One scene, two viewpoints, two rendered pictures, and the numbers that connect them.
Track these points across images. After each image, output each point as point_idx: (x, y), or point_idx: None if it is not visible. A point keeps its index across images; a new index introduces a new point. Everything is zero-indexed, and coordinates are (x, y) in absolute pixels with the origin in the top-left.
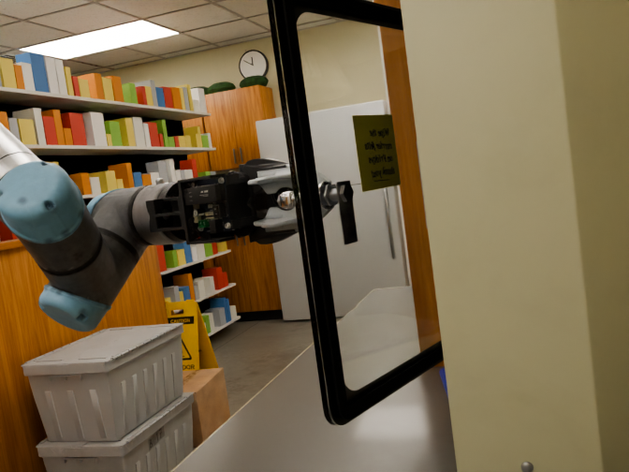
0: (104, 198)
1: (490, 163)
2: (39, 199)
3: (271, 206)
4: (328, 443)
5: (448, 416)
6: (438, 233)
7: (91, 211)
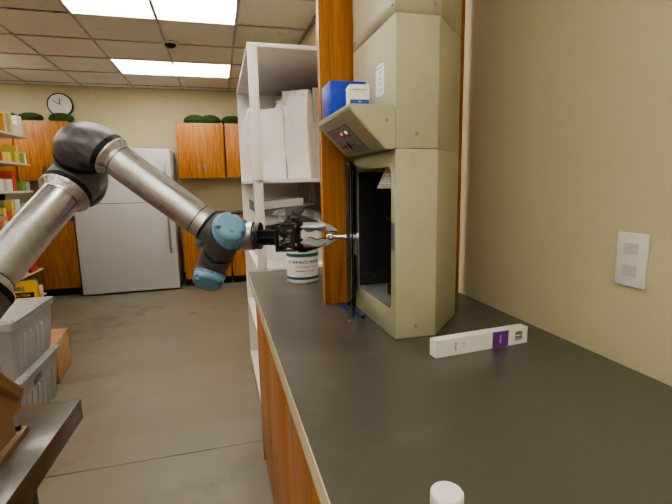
0: None
1: (415, 232)
2: (239, 231)
3: None
4: (326, 331)
5: (360, 319)
6: (398, 253)
7: None
